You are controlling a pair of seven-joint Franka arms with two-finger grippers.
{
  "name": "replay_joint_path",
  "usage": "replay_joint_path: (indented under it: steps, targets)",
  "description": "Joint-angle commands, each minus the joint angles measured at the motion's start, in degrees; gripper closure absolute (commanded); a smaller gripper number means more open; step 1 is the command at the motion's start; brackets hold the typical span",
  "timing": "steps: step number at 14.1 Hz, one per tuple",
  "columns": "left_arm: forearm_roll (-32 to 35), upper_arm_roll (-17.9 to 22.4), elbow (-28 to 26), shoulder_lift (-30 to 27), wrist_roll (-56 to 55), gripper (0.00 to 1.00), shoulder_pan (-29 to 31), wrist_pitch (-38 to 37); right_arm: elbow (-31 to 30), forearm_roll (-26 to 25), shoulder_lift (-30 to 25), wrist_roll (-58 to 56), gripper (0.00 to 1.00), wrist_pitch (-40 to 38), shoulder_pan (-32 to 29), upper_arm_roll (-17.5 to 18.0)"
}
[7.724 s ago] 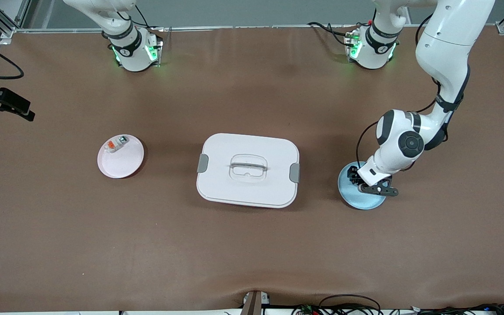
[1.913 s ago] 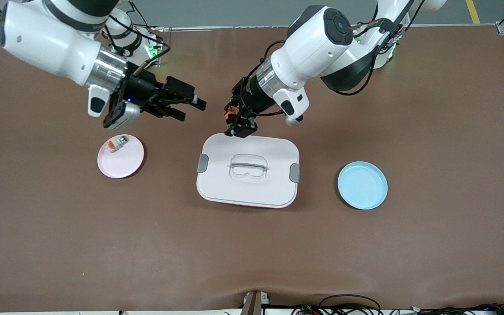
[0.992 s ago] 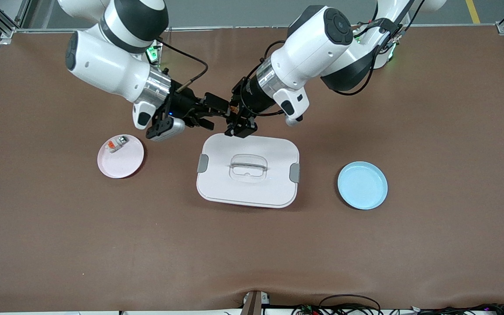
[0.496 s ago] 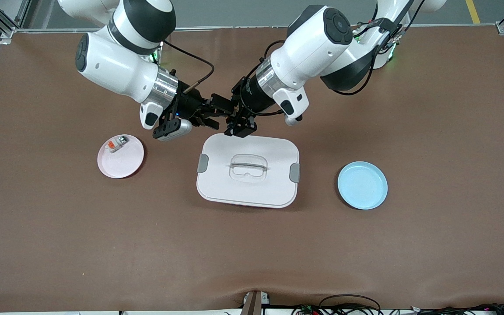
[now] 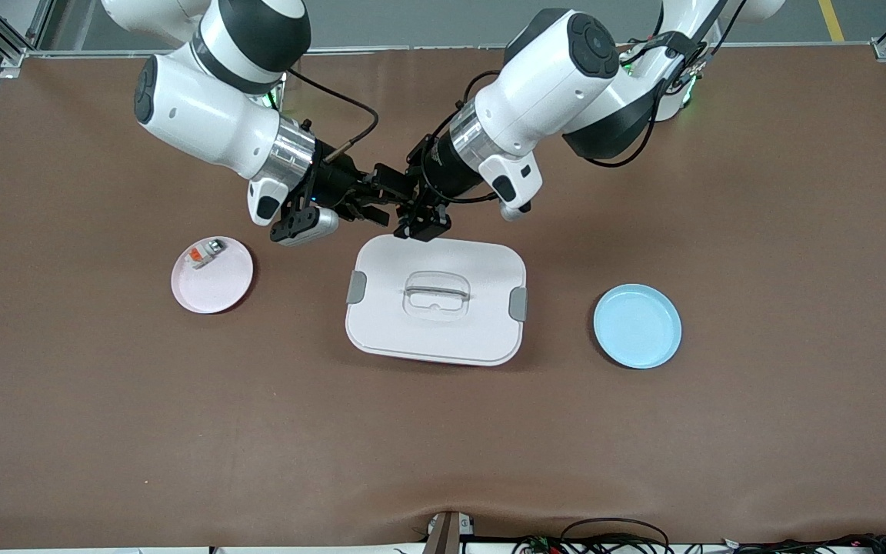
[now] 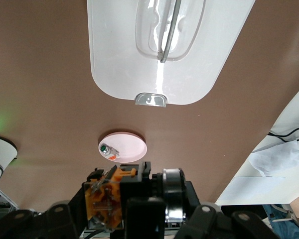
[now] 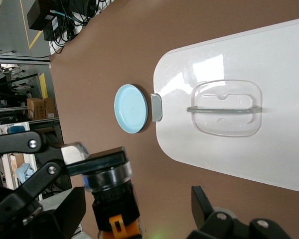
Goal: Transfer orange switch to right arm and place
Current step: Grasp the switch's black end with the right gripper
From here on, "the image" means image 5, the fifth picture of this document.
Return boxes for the white lidded storage box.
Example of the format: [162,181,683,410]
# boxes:
[345,234,528,367]

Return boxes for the pink round plate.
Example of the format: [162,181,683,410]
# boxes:
[171,235,255,315]

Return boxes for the light blue round plate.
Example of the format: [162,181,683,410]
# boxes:
[593,283,683,370]

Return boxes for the clear box lid handle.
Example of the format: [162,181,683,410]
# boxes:
[401,270,473,319]

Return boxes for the silver table edge rail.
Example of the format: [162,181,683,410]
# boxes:
[26,42,876,59]

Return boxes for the white and orange switch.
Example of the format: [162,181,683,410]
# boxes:
[184,238,228,271]

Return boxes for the grey camera stand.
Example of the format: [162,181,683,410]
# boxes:
[422,510,476,554]

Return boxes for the black looped cable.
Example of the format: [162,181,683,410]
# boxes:
[560,517,672,554]

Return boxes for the black cable bundle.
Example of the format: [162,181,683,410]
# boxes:
[512,532,886,554]

